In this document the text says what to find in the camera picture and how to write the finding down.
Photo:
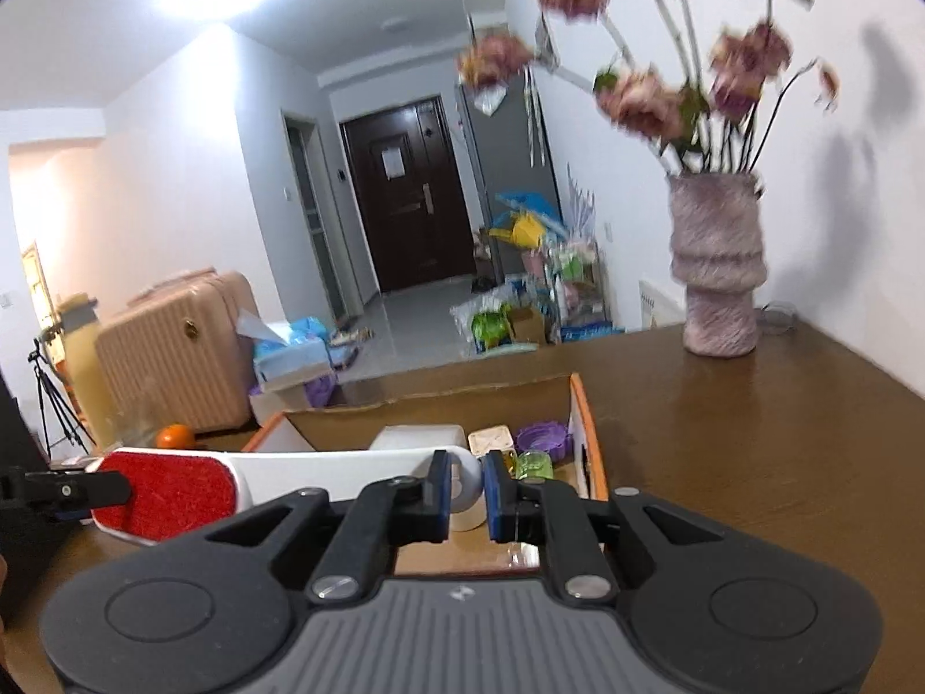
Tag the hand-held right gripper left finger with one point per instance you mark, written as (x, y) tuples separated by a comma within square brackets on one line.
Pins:
[(438, 502)]

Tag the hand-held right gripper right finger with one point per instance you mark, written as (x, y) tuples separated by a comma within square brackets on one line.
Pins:
[(495, 502)]

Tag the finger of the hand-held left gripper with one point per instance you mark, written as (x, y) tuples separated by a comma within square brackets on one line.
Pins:
[(79, 490)]

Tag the clear green cup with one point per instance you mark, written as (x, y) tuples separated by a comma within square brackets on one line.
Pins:
[(535, 464)]

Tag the cream plastic container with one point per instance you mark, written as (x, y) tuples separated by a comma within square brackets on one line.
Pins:
[(491, 441)]

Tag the translucent plastic storage box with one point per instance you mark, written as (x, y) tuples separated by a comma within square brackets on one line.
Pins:
[(419, 437)]

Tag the purple toothed bottle cap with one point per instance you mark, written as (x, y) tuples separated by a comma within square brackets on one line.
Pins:
[(543, 438)]

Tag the red and white lint brush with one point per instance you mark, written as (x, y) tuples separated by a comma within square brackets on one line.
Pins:
[(170, 495)]

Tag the cardboard box with orange-white flaps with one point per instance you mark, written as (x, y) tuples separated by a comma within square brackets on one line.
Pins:
[(470, 405)]

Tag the orange fruit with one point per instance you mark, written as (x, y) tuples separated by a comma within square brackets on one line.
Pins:
[(175, 437)]

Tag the pink ribbed suitcase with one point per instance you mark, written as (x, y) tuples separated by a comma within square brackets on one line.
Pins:
[(173, 361)]

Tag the white and purple tissue pack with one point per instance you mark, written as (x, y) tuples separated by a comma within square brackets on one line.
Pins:
[(303, 394)]

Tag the green snack bag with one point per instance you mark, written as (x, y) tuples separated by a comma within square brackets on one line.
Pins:
[(491, 329)]

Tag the small open cardboard box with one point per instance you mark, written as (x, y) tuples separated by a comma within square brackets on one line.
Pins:
[(526, 325)]

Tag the clear plastic bag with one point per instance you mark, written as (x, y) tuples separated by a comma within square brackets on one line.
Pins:
[(470, 322)]

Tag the white and blue printed carton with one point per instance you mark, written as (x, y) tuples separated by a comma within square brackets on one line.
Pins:
[(589, 331)]

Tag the blue tissue pack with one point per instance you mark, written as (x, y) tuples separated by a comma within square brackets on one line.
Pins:
[(293, 347)]

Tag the metal rolling cart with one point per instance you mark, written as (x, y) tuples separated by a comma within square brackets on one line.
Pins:
[(574, 282)]

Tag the white flat panel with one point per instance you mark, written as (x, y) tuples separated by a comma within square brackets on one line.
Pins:
[(657, 303)]

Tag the yellow bag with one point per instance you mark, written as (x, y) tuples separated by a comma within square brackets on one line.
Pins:
[(517, 230)]

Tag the blue kite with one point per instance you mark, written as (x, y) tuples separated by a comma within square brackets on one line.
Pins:
[(531, 206)]

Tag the dark brown entrance door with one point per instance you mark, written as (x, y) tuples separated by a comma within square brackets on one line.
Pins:
[(408, 195)]

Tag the pink fuzzy vase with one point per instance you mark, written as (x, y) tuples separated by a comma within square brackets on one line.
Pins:
[(717, 267)]

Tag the grey tall cabinet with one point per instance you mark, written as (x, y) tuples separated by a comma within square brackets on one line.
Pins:
[(502, 152)]

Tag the artificial pink flowers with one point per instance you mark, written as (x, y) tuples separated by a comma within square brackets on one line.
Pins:
[(686, 72)]

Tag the black camera tripod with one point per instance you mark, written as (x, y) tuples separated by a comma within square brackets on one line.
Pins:
[(54, 405)]

